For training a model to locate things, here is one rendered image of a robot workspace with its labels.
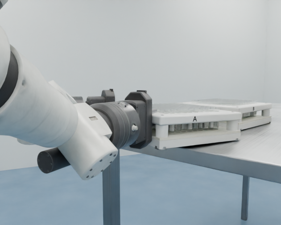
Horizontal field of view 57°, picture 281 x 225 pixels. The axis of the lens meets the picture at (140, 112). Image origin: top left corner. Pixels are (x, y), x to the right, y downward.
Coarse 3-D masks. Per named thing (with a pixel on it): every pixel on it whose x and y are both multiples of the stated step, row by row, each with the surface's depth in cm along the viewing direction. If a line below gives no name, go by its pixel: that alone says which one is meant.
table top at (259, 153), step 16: (256, 112) 126; (272, 112) 126; (256, 128) 84; (272, 128) 84; (208, 144) 62; (224, 144) 62; (240, 144) 62; (256, 144) 62; (272, 144) 62; (176, 160) 60; (192, 160) 58; (208, 160) 55; (224, 160) 53; (240, 160) 51; (256, 160) 49; (272, 160) 49; (256, 176) 49; (272, 176) 48
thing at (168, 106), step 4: (152, 104) 72; (156, 104) 72; (160, 104) 73; (164, 104) 73; (168, 104) 74; (172, 104) 75; (176, 104) 74; (180, 104) 74; (184, 104) 75; (168, 108) 61; (168, 128) 62
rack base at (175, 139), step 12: (168, 132) 61; (180, 132) 61; (192, 132) 62; (204, 132) 62; (216, 132) 62; (228, 132) 64; (156, 144) 55; (168, 144) 55; (180, 144) 57; (192, 144) 59
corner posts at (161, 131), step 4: (236, 120) 65; (228, 124) 66; (232, 124) 65; (236, 124) 65; (156, 128) 56; (160, 128) 55; (164, 128) 55; (228, 128) 66; (232, 128) 65; (236, 128) 65; (156, 132) 56; (160, 132) 55; (164, 132) 55; (156, 136) 56; (160, 136) 55; (164, 136) 55
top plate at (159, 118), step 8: (192, 112) 62; (200, 112) 63; (208, 112) 63; (216, 112) 63; (224, 112) 64; (232, 112) 64; (240, 112) 65; (152, 120) 56; (160, 120) 54; (168, 120) 55; (176, 120) 56; (184, 120) 57; (192, 120) 58; (200, 120) 59; (208, 120) 60; (216, 120) 61; (224, 120) 63; (232, 120) 64
